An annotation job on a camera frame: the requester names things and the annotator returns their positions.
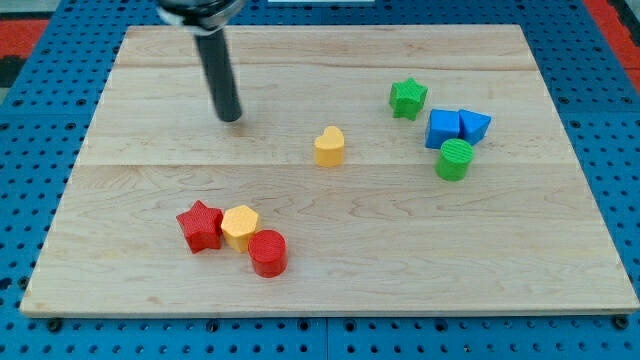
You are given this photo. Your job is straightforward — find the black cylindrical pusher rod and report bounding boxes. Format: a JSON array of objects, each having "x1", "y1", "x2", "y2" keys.
[{"x1": 195, "y1": 29, "x2": 243, "y2": 122}]

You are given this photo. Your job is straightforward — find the silver robot tool mount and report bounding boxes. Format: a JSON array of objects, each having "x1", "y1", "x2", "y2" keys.
[{"x1": 156, "y1": 0, "x2": 246, "y2": 34}]

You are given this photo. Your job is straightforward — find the yellow heart block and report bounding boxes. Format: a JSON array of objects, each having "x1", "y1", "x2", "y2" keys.
[{"x1": 314, "y1": 126, "x2": 345, "y2": 167}]

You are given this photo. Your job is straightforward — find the yellow hexagon block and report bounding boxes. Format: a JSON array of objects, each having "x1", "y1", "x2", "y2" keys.
[{"x1": 221, "y1": 205, "x2": 261, "y2": 253}]

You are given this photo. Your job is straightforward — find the red star block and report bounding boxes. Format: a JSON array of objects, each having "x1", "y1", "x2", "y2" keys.
[{"x1": 176, "y1": 200, "x2": 223, "y2": 253}]

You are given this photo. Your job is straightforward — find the green star block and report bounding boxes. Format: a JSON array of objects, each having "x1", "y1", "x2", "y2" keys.
[{"x1": 389, "y1": 78, "x2": 429, "y2": 121}]

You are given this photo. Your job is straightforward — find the wooden board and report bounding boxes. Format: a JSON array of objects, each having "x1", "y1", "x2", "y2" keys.
[{"x1": 20, "y1": 25, "x2": 639, "y2": 318}]

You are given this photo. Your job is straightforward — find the red cylinder block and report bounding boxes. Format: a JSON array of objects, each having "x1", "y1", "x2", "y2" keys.
[{"x1": 248, "y1": 229, "x2": 288, "y2": 278}]

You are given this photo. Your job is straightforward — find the blue cube block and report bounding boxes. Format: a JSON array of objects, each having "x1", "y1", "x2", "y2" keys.
[{"x1": 425, "y1": 109, "x2": 460, "y2": 149}]

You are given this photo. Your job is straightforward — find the green cylinder block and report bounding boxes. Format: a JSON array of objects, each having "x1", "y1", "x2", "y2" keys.
[{"x1": 435, "y1": 138, "x2": 474, "y2": 181}]

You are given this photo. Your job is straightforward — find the blue triangle block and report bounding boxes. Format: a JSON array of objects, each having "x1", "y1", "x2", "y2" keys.
[{"x1": 458, "y1": 109, "x2": 492, "y2": 145}]

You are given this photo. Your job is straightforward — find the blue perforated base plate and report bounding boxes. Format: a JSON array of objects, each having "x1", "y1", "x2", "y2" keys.
[{"x1": 1, "y1": 0, "x2": 639, "y2": 359}]

